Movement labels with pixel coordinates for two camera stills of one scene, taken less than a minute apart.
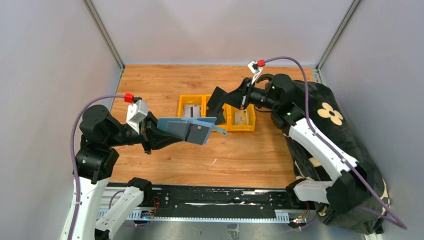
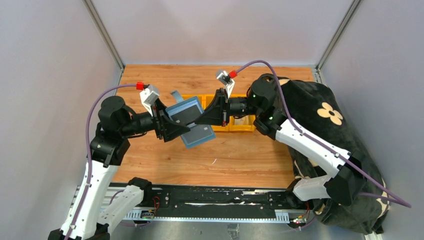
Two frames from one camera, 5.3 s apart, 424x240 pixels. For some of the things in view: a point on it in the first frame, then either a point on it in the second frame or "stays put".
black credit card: (197, 133) → (186, 116)
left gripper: (152, 136) → (164, 124)
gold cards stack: (241, 118) stays put
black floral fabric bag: (366, 216) stays put
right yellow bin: (238, 120) stays put
